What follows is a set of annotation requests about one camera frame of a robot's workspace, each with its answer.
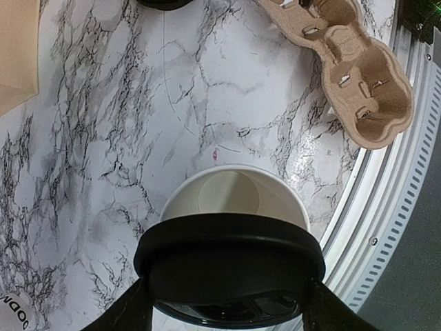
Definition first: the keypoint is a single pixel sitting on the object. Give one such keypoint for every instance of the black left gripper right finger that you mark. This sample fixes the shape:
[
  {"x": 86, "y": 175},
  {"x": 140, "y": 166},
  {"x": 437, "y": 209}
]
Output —
[{"x": 324, "y": 311}]

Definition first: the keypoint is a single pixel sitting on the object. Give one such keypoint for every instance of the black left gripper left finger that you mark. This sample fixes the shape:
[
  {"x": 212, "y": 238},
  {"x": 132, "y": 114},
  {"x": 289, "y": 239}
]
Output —
[{"x": 131, "y": 312}]

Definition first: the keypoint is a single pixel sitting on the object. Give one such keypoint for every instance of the white paper coffee cup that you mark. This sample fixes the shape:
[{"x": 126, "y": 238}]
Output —
[{"x": 15, "y": 313}]

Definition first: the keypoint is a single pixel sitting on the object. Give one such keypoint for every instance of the brown cardboard cup carrier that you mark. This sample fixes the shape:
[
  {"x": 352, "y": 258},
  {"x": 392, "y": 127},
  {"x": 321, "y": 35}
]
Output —
[{"x": 361, "y": 77}]

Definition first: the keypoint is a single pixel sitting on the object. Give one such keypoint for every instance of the brown paper takeout bag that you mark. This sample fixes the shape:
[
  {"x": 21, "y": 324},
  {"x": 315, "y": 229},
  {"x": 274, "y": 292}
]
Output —
[{"x": 19, "y": 52}]

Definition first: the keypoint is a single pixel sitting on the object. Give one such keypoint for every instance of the right arm base board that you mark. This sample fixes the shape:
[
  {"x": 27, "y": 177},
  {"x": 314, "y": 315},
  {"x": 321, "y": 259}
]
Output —
[{"x": 420, "y": 17}]

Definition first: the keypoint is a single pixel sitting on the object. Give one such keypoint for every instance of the stack of black lids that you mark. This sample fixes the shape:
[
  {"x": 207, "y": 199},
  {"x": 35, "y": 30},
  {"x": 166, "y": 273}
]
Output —
[{"x": 164, "y": 5}]

